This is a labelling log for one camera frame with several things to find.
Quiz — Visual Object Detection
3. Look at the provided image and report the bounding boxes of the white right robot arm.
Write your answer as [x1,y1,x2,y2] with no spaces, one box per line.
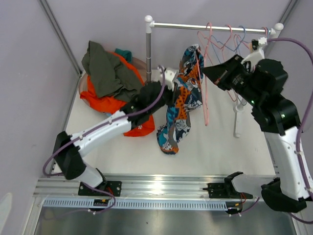
[202,55,313,213]

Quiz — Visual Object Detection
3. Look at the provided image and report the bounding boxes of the olive green shorts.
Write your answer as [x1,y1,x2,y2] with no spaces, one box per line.
[82,41,143,102]

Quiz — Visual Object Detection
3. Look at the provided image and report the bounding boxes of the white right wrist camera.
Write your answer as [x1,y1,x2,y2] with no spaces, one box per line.
[241,37,268,67]

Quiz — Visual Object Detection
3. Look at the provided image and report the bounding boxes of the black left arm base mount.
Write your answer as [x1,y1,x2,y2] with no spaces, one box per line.
[78,168,122,197]

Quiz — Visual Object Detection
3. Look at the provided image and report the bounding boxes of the grey slotted cable duct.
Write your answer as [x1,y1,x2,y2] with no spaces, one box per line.
[43,198,228,211]

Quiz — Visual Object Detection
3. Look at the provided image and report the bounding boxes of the dark teal shorts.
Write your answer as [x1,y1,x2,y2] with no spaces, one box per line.
[114,48,133,63]

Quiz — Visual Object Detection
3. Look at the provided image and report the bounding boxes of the patterned blue orange shorts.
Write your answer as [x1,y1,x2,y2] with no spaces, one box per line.
[156,44,204,155]

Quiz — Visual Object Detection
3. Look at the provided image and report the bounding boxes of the pink hanger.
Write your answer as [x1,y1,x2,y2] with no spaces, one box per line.
[233,34,253,55]
[197,22,212,126]
[213,24,238,102]

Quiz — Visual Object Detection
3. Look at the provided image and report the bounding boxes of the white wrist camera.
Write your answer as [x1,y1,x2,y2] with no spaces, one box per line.
[152,66,178,91]
[241,37,268,67]

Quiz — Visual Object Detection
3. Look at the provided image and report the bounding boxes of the pink translucent plastic basin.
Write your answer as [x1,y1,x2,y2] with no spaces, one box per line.
[79,52,146,113]

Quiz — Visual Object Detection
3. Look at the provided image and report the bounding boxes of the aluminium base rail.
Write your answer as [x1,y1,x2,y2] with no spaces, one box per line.
[32,173,277,202]

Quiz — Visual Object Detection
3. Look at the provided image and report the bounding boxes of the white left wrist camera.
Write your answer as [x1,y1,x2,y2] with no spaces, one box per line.
[152,66,178,91]

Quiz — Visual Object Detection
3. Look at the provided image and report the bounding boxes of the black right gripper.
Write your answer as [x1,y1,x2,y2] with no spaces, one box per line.
[202,54,263,107]

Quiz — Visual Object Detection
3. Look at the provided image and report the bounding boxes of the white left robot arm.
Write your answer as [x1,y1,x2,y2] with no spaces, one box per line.
[52,82,179,196]

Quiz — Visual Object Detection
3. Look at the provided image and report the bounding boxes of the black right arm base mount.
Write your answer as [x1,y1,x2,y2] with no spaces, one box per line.
[202,183,253,199]

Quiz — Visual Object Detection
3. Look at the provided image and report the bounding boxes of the blue hanger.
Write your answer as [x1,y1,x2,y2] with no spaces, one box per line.
[212,24,246,61]
[265,27,271,39]

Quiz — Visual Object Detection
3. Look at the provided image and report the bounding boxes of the silver white clothes rack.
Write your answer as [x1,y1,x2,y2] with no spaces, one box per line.
[145,15,284,138]

